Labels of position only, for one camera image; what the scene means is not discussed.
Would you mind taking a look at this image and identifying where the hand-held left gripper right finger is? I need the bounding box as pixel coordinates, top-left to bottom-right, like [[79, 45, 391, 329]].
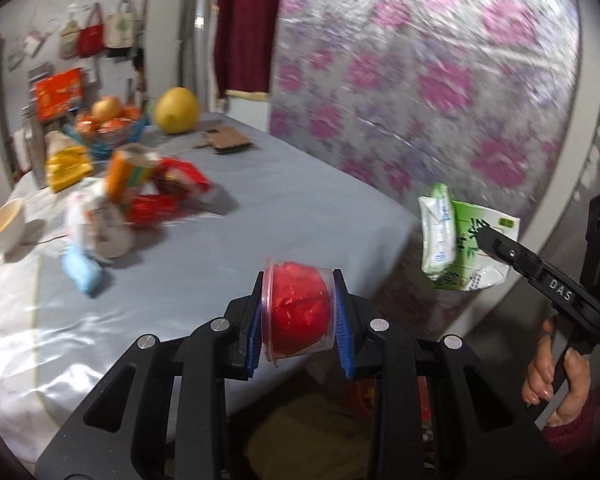
[[332, 269, 581, 480]]

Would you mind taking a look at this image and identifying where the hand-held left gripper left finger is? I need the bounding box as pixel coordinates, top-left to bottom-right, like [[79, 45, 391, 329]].
[[32, 270, 267, 480]]

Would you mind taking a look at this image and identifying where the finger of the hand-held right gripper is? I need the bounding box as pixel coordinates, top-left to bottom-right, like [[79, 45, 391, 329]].
[[475, 226, 549, 287]]

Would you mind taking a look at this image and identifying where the clear cup with red wrapper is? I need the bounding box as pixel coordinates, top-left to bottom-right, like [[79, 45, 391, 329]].
[[261, 257, 338, 363]]

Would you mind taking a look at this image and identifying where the green and white tissue packet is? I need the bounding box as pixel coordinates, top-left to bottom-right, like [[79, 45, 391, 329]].
[[417, 182, 522, 292]]

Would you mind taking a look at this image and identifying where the person's right forearm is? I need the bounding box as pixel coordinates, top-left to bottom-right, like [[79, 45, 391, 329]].
[[544, 389, 600, 467]]

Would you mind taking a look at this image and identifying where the person's right hand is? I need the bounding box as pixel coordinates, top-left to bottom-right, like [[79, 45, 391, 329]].
[[521, 316, 594, 426]]

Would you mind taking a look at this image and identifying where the red snack wrapper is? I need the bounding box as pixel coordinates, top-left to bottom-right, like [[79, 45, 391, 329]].
[[127, 192, 179, 229], [152, 157, 214, 201]]

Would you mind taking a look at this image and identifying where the light blue packet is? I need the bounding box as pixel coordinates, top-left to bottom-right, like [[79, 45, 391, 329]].
[[61, 246, 104, 297]]

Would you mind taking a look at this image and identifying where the white plastic bag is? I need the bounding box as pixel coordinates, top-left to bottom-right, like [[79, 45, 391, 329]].
[[64, 180, 136, 261]]

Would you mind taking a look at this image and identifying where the pink floral cover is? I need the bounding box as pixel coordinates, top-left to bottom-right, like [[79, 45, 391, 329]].
[[267, 0, 583, 341]]

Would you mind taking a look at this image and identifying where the orange drink carton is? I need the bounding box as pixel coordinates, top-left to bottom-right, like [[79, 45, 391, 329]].
[[107, 145, 159, 204]]

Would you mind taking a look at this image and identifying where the blue glass fruit bowl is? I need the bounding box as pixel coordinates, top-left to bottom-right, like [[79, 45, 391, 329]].
[[62, 114, 149, 161]]

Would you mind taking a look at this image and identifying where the yellow pomelo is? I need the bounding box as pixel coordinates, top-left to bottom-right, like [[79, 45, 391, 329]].
[[154, 87, 201, 135]]

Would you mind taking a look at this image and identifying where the pile of orange wrapped snacks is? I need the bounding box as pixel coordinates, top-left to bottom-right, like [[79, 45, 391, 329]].
[[75, 105, 144, 139]]

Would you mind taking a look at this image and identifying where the yellow tissue pack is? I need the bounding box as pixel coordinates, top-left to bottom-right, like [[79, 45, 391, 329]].
[[45, 132, 95, 195]]

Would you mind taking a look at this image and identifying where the apple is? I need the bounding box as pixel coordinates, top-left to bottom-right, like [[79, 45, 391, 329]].
[[91, 96, 124, 124]]

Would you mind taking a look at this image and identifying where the white bowl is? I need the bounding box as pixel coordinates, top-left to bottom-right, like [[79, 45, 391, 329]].
[[0, 197, 29, 256]]

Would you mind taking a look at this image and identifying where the red gift box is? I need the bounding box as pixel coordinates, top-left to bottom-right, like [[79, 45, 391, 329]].
[[34, 69, 85, 122]]

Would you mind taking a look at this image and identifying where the maroon curtain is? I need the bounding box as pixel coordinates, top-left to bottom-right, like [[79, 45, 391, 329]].
[[212, 0, 287, 101]]

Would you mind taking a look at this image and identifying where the cream hanging tote bag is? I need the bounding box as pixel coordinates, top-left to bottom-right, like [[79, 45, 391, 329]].
[[104, 0, 144, 50]]

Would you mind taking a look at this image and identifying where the red hanging bag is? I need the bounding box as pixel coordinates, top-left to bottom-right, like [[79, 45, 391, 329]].
[[77, 4, 105, 58]]

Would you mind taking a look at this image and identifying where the beige hanging bag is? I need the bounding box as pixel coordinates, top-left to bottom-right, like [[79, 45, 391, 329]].
[[58, 20, 81, 61]]

